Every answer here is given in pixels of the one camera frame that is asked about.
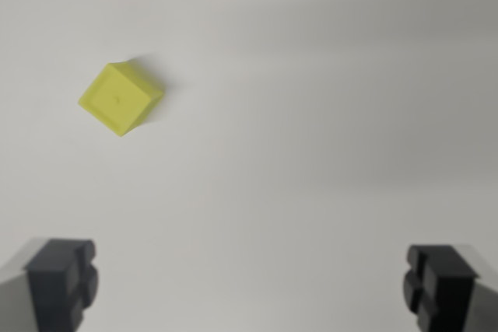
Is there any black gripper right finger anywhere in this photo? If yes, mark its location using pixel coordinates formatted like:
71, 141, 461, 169
402, 243, 498, 332

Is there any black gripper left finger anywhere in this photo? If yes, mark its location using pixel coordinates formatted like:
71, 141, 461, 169
0, 237, 100, 332

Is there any yellow cube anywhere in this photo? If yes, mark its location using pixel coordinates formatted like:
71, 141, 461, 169
77, 59, 166, 139

